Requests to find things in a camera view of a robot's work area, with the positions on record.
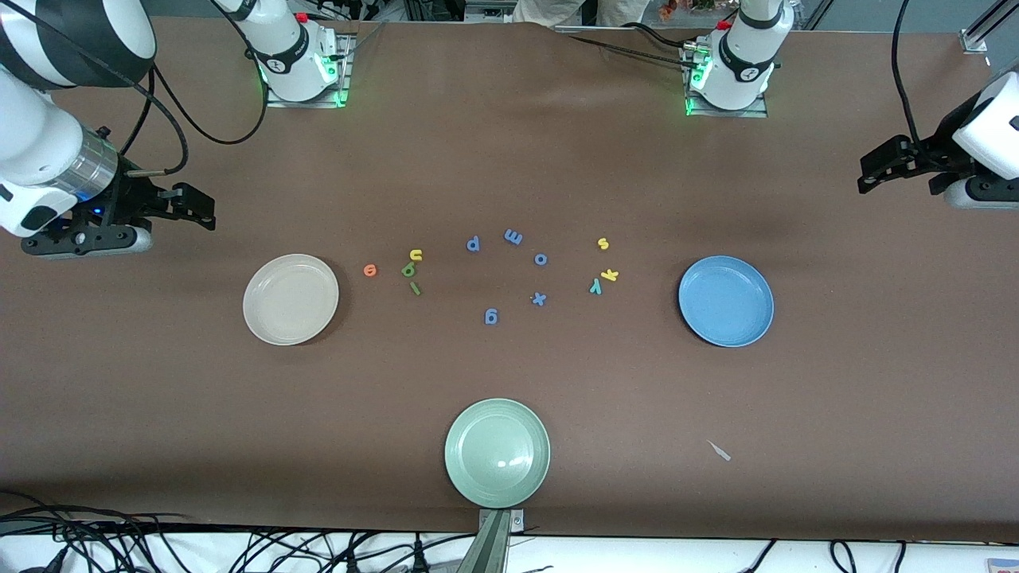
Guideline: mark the brown table cover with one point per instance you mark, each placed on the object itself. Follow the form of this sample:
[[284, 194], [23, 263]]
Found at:
[[509, 159]]

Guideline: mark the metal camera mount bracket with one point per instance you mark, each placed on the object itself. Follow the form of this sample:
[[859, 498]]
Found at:
[[493, 541]]

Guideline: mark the blue round plate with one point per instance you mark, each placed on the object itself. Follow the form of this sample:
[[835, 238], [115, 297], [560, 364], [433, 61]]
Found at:
[[726, 302]]

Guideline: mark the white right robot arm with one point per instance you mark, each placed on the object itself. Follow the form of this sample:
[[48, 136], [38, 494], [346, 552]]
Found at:
[[286, 48]]

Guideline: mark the blue foam letter m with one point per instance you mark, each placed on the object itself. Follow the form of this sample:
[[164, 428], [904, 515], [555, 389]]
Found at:
[[513, 238]]

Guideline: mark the aluminium frame profile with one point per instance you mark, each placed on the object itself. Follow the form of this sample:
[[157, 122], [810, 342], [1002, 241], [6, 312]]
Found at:
[[983, 28]]

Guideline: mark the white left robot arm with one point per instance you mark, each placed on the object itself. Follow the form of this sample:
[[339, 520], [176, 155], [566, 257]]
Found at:
[[740, 72]]

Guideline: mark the beige round plate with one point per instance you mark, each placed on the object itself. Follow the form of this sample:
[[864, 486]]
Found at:
[[290, 300]]

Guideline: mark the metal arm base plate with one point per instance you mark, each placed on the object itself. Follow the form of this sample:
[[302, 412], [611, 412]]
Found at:
[[760, 111], [344, 87]]

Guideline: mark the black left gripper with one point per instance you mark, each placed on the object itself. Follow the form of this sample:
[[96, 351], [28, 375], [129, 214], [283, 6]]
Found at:
[[945, 140]]

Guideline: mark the person in beige trousers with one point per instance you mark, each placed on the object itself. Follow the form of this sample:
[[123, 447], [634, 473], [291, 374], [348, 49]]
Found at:
[[573, 9]]

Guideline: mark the green round plate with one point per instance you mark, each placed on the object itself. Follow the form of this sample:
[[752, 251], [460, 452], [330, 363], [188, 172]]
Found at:
[[497, 453]]

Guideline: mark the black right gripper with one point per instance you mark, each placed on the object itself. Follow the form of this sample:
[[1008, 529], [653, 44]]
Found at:
[[130, 193]]

